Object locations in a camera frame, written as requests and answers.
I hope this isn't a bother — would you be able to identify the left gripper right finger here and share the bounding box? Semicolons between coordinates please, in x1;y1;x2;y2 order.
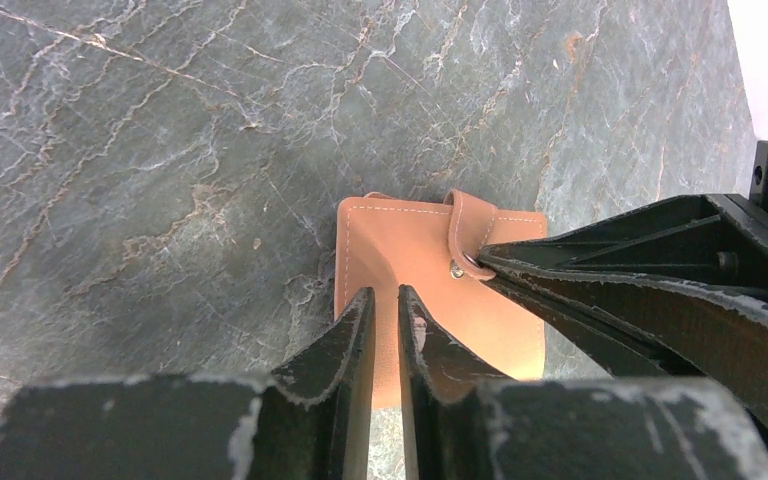
397;285;509;479

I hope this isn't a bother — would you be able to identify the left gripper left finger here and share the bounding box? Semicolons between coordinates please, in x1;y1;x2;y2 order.
269;287;376;479

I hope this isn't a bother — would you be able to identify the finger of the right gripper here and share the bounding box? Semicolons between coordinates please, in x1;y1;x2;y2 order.
479;194;768;291
481;254;768;444

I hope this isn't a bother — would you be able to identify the tan leather card holder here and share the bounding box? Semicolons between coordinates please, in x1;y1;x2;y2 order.
334;189;548;409

